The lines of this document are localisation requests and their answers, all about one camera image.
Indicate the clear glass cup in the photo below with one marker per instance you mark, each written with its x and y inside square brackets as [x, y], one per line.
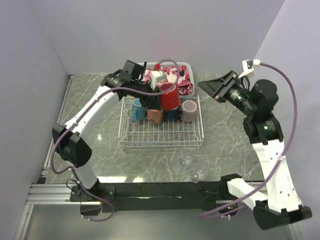
[198, 173]
[186, 159]

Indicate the light blue mug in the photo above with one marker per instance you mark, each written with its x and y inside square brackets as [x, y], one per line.
[138, 111]

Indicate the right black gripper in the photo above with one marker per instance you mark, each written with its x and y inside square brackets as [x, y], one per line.
[218, 88]

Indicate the pink camouflage cloth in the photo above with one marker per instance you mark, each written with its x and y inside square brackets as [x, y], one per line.
[184, 83]

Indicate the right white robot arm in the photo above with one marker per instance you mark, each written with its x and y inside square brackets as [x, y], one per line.
[281, 204]

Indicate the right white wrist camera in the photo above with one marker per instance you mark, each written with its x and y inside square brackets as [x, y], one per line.
[248, 66]

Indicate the salmon pink mug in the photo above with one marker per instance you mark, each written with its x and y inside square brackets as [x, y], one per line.
[154, 116]

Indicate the dark blue mug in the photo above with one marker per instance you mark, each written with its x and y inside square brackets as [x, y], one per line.
[172, 114]

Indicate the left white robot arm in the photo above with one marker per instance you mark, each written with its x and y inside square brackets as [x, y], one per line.
[70, 139]

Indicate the mauve purple mug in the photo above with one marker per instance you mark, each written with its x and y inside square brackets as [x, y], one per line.
[188, 111]

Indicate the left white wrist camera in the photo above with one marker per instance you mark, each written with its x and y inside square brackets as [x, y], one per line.
[156, 77]

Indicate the white plastic basket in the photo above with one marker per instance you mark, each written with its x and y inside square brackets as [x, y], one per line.
[152, 64]

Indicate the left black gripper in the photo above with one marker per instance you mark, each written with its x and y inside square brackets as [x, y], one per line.
[151, 102]

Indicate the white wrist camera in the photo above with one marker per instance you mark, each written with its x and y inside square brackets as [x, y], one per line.
[156, 77]
[248, 66]

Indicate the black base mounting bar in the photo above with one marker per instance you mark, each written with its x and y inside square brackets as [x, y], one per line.
[143, 196]

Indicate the white wire dish rack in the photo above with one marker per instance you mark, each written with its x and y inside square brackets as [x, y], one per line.
[168, 133]

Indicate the red mug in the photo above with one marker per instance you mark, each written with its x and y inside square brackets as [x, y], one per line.
[170, 100]

